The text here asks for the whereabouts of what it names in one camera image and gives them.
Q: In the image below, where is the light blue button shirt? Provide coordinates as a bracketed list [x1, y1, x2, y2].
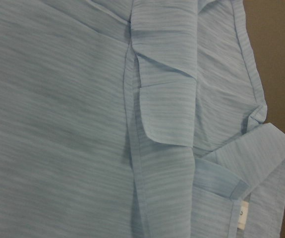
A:
[0, 0, 285, 238]

